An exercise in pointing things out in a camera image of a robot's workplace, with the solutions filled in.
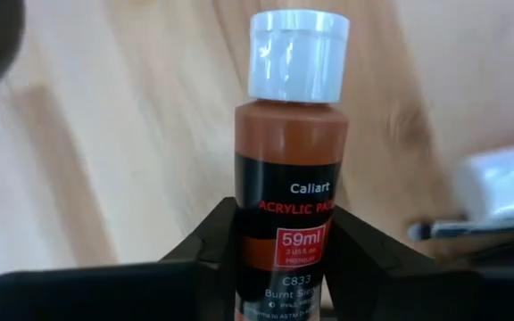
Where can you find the small brown paint bottle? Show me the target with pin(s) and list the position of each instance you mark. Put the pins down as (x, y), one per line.
(290, 134)

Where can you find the thin black paintbrush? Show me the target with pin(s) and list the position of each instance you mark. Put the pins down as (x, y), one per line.
(462, 228)

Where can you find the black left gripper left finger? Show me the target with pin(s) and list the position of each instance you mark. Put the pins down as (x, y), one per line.
(105, 294)

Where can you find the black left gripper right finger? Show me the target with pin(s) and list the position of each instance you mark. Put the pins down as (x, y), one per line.
(417, 294)

